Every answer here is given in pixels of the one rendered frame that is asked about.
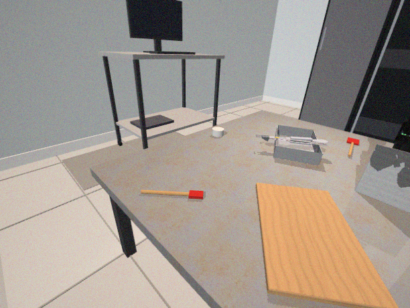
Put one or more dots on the white short cylinder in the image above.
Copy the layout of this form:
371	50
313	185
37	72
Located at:
217	131

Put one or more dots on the light brown wooden board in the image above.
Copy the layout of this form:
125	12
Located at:
311	253

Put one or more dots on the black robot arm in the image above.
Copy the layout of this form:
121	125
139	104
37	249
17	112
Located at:
403	141

